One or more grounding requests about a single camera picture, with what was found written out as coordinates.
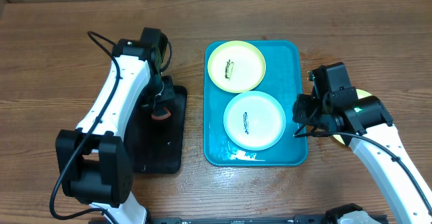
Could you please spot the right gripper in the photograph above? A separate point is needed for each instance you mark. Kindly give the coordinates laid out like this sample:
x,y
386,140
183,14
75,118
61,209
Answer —
x,y
300,116

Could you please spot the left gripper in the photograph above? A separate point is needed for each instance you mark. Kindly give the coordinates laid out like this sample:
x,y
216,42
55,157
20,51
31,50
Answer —
x,y
151,104

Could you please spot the yellow-rim plate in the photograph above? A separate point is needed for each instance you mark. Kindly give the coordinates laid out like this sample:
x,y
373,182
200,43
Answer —
x,y
236,66
361,94

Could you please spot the red green sponge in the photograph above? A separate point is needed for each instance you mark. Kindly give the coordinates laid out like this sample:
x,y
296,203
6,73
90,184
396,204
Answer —
x,y
160,114

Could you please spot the blue-rim white plate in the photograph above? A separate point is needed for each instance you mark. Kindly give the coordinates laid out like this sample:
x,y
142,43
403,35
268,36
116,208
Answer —
x,y
254,120

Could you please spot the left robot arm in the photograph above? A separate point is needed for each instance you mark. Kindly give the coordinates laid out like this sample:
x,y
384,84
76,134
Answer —
x,y
95,172

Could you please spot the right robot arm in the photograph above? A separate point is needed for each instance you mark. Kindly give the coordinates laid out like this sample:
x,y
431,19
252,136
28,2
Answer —
x,y
371,135

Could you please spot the teal plastic tray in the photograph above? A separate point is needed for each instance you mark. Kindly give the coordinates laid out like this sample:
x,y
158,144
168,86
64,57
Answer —
x,y
283,82

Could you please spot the black plastic tray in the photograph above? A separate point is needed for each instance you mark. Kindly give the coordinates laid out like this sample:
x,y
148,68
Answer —
x,y
155,146

